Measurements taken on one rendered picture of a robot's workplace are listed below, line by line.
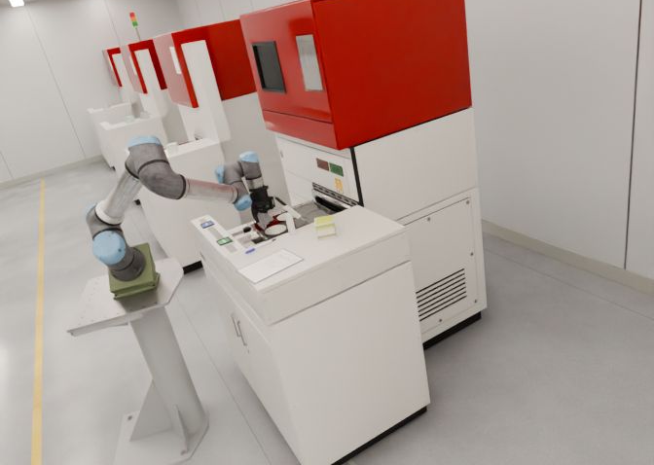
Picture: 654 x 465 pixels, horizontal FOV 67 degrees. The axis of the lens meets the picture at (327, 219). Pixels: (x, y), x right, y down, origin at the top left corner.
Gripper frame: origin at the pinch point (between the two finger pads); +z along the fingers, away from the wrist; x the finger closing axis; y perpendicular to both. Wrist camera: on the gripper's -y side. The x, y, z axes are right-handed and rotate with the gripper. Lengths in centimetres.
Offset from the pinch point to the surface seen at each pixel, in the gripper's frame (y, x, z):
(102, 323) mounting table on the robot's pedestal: -37, -67, 11
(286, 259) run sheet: 35, -36, -6
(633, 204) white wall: 153, 119, 40
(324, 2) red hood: 43, 15, -88
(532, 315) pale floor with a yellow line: 106, 80, 91
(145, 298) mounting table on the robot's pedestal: -29, -50, 9
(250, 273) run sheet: 27, -47, -6
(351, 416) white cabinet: 49, -37, 66
